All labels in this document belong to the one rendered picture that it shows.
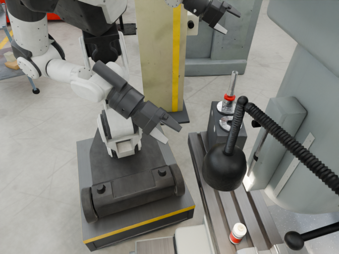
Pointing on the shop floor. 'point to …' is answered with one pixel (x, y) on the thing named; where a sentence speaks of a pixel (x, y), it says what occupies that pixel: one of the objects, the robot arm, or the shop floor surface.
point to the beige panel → (163, 55)
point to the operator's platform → (173, 208)
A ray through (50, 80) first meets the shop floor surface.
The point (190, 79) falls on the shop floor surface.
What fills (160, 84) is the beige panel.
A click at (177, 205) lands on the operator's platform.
